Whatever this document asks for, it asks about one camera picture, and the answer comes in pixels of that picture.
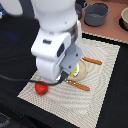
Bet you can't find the red toy tomato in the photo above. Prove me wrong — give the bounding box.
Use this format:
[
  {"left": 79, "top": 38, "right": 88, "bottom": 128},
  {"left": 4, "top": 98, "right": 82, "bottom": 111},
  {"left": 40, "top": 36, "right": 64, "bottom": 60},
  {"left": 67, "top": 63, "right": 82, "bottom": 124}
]
[{"left": 35, "top": 83, "right": 49, "bottom": 96}]

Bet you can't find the wooden handled knife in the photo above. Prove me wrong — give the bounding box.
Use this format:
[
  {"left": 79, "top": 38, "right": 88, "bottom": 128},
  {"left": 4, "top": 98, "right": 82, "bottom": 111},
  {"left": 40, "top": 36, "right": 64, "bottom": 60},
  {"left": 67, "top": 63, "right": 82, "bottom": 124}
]
[{"left": 82, "top": 57, "right": 102, "bottom": 65}]

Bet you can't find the small grey pot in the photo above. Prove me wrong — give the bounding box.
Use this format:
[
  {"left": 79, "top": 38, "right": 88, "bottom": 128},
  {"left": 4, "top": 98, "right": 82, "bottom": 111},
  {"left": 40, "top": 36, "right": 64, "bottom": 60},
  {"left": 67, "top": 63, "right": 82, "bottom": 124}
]
[{"left": 75, "top": 3, "right": 82, "bottom": 19}]

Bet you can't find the wooden handled fork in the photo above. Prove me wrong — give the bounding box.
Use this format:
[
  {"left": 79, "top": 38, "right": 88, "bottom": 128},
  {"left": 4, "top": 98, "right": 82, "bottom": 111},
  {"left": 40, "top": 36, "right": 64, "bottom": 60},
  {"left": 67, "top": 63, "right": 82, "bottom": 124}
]
[{"left": 66, "top": 80, "right": 90, "bottom": 91}]

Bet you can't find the pink brown mat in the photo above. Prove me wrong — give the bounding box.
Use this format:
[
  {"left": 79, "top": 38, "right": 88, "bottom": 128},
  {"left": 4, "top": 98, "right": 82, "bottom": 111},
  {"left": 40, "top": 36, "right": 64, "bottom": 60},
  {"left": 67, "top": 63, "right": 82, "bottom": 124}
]
[{"left": 80, "top": 1, "right": 128, "bottom": 43}]

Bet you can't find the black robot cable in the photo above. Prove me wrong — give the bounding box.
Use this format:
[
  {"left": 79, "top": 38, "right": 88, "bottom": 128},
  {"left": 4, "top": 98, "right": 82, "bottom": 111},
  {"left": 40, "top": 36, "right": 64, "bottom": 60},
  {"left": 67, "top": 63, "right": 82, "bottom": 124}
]
[{"left": 0, "top": 73, "right": 66, "bottom": 86}]

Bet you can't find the round wooden plate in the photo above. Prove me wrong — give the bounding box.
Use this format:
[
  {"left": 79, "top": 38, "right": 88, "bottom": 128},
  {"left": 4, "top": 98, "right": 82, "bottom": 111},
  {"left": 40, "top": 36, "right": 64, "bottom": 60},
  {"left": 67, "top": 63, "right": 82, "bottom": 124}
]
[{"left": 68, "top": 59, "right": 87, "bottom": 81}]

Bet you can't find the beige woven placemat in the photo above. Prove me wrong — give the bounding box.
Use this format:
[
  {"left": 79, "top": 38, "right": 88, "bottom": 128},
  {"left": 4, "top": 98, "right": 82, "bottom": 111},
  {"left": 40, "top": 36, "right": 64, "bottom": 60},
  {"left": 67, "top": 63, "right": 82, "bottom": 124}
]
[{"left": 18, "top": 38, "right": 120, "bottom": 128}]

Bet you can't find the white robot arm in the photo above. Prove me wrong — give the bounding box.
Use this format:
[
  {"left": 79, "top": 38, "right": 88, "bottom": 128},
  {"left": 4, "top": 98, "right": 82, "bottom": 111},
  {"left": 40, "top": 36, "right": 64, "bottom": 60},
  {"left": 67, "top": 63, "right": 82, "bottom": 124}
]
[{"left": 0, "top": 0, "right": 82, "bottom": 85}]

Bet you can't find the beige bowl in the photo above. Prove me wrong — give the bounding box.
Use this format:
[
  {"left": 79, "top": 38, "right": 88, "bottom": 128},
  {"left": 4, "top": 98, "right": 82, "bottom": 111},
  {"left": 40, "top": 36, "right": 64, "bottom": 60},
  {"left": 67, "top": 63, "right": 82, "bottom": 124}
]
[{"left": 121, "top": 7, "right": 128, "bottom": 30}]

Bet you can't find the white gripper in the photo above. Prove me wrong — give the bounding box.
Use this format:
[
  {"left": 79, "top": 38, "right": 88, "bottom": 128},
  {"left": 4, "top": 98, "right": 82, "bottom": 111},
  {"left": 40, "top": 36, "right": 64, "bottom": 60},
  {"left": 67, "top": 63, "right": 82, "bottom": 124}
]
[{"left": 31, "top": 21, "right": 82, "bottom": 83}]

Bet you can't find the large grey pot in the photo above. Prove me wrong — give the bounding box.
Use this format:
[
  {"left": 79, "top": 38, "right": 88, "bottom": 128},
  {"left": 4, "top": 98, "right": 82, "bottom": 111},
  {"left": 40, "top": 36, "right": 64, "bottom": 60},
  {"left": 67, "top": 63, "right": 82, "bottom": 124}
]
[{"left": 84, "top": 2, "right": 110, "bottom": 27}]

